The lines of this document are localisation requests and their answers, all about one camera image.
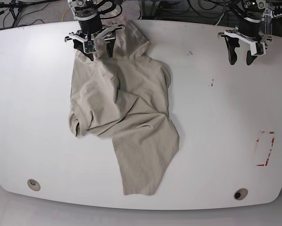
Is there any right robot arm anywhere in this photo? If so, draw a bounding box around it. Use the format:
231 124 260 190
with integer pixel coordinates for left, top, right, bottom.
64 0 124 61

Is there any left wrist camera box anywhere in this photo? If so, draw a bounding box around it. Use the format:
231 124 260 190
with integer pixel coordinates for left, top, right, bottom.
255 42 266 56

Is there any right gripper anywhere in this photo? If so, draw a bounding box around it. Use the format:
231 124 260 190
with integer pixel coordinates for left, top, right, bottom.
63 16 125 62

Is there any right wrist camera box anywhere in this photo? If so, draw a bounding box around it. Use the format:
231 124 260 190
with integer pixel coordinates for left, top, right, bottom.
83 40 97 54

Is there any red tape rectangle marking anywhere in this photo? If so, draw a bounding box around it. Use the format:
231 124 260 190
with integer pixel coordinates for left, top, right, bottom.
254 131 275 167

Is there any beige T-shirt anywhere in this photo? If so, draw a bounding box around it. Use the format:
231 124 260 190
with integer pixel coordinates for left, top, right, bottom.
68 15 179 195

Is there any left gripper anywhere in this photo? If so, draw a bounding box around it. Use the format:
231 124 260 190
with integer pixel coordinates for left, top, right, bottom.
218 17 272 65

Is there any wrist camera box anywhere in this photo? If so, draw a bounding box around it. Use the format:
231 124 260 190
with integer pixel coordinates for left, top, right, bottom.
255 42 266 56
83 40 97 54

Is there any right table cable grommet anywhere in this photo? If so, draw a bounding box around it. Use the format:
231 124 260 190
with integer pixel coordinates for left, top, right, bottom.
233 188 248 201

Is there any left table cable grommet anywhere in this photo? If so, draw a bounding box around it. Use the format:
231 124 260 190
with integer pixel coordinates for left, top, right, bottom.
27 179 41 192

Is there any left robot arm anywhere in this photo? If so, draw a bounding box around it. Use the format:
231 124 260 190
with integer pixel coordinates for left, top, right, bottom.
218 0 272 65

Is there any black tripod stand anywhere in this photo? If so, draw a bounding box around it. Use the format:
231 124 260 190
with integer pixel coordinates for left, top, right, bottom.
0 0 56 28

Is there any table cable grommet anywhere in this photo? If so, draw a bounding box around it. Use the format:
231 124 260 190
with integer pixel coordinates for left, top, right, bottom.
233 188 248 201
27 179 41 192

